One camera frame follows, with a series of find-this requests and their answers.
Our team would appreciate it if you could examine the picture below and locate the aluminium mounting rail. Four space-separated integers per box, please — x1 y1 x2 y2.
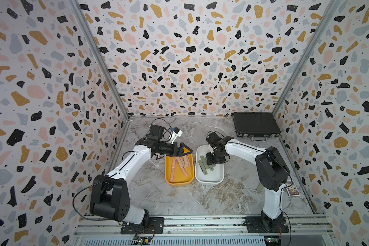
72 214 339 246

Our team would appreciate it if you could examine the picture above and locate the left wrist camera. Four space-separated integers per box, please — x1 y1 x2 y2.
169 127 182 144

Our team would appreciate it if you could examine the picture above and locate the white storage box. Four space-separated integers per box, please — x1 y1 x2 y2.
195 145 224 186

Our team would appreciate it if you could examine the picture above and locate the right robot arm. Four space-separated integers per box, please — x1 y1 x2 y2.
206 132 290 232

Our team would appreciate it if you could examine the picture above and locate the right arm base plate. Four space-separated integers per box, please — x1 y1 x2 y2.
244 216 290 234

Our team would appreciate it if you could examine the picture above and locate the long pink fruit knife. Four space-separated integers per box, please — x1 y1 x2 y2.
170 157 176 183

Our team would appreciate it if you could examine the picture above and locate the yellow storage box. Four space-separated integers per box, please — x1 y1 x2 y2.
165 154 195 187

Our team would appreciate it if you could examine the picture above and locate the pink folding knife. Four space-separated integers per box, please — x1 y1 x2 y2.
177 157 186 168

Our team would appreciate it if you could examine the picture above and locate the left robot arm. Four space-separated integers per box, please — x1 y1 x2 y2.
90 124 192 227

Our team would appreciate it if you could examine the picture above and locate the pink folding knife angled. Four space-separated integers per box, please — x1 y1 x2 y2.
183 156 190 168

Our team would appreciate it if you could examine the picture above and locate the colourful card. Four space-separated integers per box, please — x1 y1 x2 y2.
285 181 300 197

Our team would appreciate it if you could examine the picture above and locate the black carrying case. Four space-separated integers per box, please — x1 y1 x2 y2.
232 112 281 141

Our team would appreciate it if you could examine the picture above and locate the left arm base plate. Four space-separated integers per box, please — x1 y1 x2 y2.
121 217 165 235

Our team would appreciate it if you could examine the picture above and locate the circuit board with wires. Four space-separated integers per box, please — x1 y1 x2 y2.
130 236 152 246

